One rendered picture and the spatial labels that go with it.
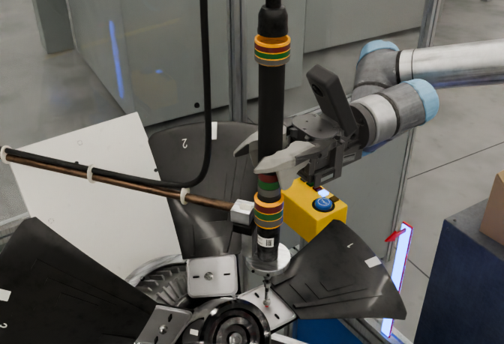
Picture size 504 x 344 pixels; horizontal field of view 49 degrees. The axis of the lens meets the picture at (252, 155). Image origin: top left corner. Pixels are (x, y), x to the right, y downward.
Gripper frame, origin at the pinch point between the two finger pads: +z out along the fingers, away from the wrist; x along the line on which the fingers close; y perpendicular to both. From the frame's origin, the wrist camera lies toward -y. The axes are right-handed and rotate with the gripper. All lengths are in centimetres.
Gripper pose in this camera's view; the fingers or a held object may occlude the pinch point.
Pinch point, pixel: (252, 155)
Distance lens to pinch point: 73.4
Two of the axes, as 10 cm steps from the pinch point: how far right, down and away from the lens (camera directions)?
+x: -5.8, -4.5, 6.8
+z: -8.1, 3.2, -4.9
